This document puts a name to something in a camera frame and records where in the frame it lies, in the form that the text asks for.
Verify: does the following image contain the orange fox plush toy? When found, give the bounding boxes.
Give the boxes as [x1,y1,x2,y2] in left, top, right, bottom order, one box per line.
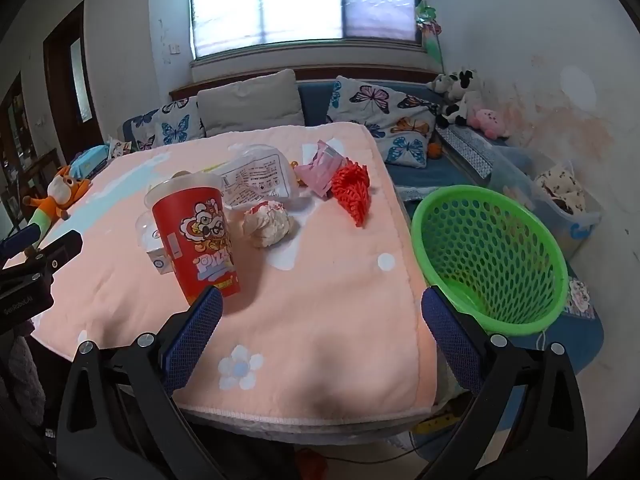
[22,165,94,248]

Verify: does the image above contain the pink printed blanket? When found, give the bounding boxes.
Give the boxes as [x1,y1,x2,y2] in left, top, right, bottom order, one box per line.
[30,121,443,423]

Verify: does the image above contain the yellow power strip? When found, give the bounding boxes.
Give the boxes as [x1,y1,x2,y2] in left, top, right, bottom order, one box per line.
[412,410,461,436]

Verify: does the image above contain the pink snack packet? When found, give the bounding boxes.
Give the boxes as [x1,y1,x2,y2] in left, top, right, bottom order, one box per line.
[294,140,351,198]

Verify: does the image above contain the white paper wrapper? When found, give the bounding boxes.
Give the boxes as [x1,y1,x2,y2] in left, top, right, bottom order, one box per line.
[243,200,292,249]

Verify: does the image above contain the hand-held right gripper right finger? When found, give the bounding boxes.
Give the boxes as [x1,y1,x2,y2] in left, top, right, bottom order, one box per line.
[421,285,589,480]

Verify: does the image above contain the person's left forearm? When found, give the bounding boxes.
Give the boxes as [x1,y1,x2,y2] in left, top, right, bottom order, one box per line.
[7,332,48,401]

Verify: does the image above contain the pink plush toy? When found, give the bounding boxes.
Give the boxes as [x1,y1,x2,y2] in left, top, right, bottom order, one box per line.
[466,108,511,141]

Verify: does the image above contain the clear plastic storage box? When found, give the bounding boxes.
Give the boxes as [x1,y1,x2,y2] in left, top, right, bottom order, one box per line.
[490,152,603,261]

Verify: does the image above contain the clear bottle with yellow label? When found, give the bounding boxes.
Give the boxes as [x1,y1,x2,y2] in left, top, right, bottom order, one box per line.
[197,144,301,209]

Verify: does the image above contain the floral cloth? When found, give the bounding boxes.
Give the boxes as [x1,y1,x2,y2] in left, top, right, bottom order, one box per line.
[564,279,597,318]

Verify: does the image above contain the small butterfly print pillow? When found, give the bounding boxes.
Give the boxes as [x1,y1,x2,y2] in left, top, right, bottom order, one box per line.
[132,96,206,152]

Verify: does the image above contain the black and white cow plush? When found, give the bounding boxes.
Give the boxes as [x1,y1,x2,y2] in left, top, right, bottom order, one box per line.
[436,69,485,128]

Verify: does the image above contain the grey patterned cloth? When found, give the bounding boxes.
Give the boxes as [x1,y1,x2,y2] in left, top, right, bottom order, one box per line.
[435,125,506,178]

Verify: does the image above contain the window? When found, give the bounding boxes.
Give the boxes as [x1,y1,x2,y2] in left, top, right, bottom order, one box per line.
[187,0,423,61]

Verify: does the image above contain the red foam fruit net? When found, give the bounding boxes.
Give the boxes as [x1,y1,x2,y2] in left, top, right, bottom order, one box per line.
[330,157,372,229]

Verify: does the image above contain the green pinwheel toy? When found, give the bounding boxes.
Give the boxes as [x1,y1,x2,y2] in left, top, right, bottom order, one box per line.
[414,0,446,73]

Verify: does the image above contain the large butterfly print pillow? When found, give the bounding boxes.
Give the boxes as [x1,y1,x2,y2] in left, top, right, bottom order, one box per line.
[327,76,443,168]

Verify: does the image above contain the brown wooden door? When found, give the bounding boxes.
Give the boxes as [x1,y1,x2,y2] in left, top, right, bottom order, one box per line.
[42,0,103,148]

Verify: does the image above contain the small printed box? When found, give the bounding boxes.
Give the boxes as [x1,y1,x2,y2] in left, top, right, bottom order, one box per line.
[106,135,133,160]

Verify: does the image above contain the patterned cream cloth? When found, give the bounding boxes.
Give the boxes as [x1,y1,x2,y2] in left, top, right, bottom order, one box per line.
[534,162,587,216]

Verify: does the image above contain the red cartoon print paper cup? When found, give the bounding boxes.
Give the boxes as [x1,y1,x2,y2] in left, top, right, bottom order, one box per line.
[151,186,242,307]

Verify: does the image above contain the clear plastic cup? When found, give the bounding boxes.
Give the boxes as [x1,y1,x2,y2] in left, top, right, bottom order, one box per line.
[136,172,227,277]

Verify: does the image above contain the grey and white plush toy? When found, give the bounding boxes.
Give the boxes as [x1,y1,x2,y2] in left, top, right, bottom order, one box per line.
[426,73,458,95]

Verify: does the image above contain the blue tissue pack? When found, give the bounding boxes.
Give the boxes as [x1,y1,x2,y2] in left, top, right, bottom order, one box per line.
[70,145,110,178]

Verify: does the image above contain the beige pillow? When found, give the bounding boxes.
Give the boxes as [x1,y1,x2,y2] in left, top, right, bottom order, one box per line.
[196,68,306,138]

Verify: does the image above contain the green plastic basket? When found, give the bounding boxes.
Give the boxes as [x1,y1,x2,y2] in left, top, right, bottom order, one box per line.
[411,185,570,337]

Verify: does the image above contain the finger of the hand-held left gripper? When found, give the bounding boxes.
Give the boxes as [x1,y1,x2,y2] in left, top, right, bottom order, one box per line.
[4,230,84,273]
[0,224,44,262]

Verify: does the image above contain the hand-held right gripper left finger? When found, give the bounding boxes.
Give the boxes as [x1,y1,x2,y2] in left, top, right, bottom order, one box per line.
[56,286,224,480]

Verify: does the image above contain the dark wooden cabinet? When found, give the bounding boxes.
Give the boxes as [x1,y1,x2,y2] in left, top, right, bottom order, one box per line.
[0,72,60,211]

